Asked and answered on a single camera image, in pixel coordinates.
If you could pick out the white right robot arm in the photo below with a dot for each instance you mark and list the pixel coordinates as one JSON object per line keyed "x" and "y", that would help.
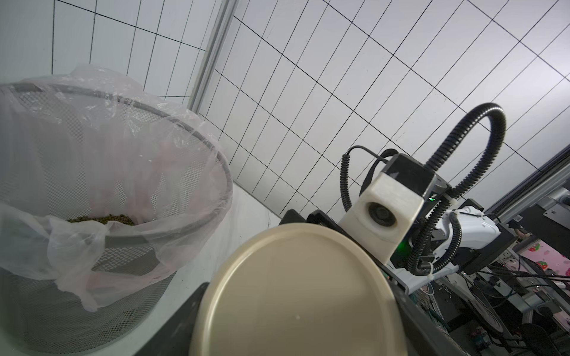
{"x": 445, "y": 238}

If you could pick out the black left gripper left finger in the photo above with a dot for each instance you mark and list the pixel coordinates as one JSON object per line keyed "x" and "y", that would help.
{"x": 174, "y": 337}

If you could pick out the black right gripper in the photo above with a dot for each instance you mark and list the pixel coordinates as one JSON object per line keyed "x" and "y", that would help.
{"x": 317, "y": 217}

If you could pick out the cream jar lid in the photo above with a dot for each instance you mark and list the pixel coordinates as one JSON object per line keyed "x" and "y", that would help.
{"x": 298, "y": 289}

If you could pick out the grey mesh waste bin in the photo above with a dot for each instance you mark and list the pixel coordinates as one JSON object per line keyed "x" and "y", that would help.
{"x": 89, "y": 289}

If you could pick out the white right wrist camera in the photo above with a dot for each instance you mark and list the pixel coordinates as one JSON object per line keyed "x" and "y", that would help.
{"x": 382, "y": 216}

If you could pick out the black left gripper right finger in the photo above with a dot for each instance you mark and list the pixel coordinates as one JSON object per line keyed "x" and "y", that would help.
{"x": 425, "y": 337}

